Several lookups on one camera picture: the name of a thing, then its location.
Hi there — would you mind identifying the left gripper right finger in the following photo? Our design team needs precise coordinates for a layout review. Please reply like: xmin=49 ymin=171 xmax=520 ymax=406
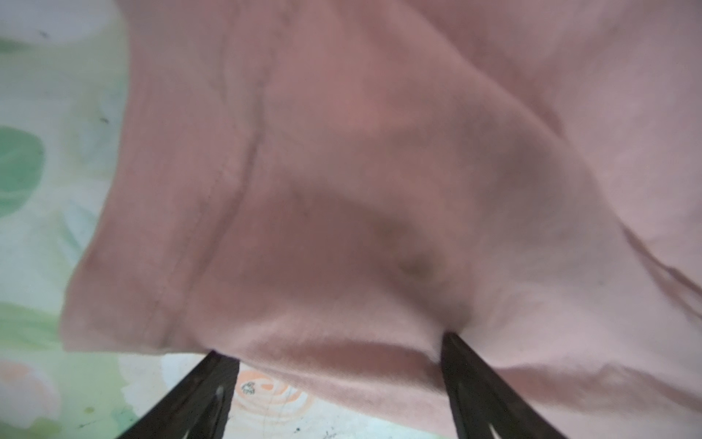
xmin=441 ymin=332 xmax=565 ymax=439

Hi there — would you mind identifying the pink t-shirt with print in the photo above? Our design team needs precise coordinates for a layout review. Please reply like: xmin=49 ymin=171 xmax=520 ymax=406
xmin=60 ymin=1 xmax=701 ymax=438

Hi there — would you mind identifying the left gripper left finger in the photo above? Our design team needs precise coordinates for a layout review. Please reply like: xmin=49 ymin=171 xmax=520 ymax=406
xmin=118 ymin=351 xmax=241 ymax=439

